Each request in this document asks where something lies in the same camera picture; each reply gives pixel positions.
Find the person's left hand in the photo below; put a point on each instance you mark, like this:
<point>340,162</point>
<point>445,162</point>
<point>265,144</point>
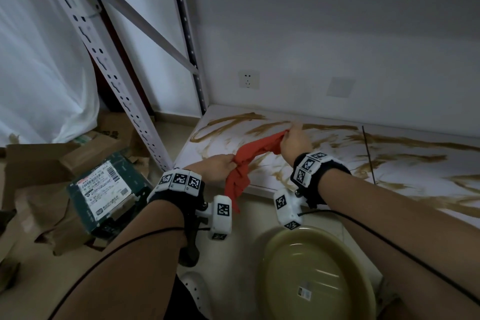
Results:
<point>213,168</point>

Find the person's right hand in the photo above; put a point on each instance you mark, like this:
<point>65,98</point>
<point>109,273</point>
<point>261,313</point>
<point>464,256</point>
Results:
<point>296,145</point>

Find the red cleaning cloth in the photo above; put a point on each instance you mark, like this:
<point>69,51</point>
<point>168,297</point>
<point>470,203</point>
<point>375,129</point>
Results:
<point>242,166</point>

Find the dark green labelled box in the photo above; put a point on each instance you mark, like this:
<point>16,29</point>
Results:
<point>105,196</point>

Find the white metal shelf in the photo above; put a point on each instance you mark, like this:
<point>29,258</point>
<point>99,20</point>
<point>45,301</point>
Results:
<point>405,181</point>

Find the person's left forearm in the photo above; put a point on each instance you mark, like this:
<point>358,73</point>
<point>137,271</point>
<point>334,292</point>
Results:
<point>131,263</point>

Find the person's right forearm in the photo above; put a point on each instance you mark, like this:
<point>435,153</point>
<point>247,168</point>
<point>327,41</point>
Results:
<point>405,229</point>

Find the black right wristband with markers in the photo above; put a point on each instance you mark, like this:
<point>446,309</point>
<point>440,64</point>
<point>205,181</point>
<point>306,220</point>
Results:
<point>318,173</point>

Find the black wristband with markers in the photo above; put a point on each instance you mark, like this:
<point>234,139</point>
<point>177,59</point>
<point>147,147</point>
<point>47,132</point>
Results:
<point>180,188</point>
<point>318,173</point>

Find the black left wristband with markers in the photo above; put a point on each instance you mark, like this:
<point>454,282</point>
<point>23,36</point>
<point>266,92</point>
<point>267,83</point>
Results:
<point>180,188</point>

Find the white clog shoe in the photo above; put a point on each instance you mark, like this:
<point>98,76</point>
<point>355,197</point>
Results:
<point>195,293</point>

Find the yellow plastic basin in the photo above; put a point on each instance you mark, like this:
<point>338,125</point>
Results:
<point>311,274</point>

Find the pile of cardboard boxes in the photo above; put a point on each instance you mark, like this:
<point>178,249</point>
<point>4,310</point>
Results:
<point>37,166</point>

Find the white curtain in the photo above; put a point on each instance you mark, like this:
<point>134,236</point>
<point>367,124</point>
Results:
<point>37,49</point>

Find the blank white wall plate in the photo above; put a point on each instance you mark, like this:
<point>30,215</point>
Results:
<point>340,87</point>

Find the white wall socket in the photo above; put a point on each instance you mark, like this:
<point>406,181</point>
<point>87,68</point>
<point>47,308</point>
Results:
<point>249,79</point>

